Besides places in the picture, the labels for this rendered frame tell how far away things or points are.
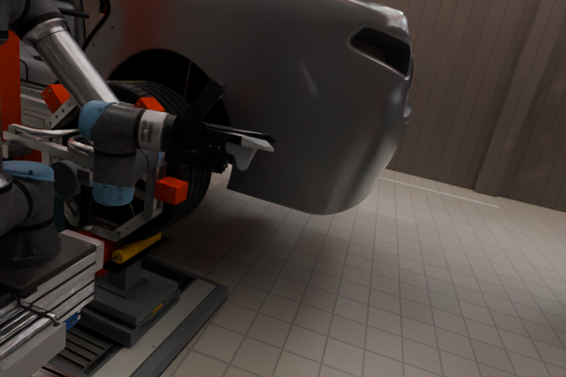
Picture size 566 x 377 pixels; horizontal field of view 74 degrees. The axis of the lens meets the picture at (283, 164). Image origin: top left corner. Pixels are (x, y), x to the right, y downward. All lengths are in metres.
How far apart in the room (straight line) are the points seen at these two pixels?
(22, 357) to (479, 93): 5.61
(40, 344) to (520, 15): 5.84
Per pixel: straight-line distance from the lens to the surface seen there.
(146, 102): 1.39
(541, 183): 6.32
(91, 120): 0.74
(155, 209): 1.46
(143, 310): 1.85
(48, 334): 1.03
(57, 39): 0.91
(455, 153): 5.95
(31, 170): 1.00
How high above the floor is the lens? 1.40
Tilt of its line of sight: 16 degrees down
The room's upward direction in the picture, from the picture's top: 11 degrees clockwise
